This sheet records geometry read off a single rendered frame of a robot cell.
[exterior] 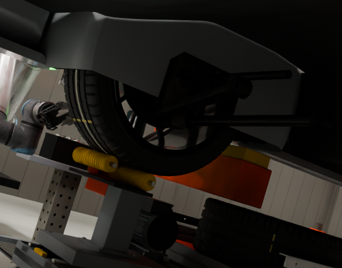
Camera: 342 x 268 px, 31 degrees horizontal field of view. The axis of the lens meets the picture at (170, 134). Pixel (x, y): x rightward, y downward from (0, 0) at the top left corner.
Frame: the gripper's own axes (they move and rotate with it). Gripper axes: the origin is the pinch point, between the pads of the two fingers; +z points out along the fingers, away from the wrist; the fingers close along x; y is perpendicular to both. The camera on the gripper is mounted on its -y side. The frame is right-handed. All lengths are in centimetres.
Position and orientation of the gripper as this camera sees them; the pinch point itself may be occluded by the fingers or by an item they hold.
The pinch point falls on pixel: (75, 115)
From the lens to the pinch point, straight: 215.3
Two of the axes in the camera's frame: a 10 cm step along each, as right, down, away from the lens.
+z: 5.5, 1.0, -8.3
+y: -7.6, 4.7, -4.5
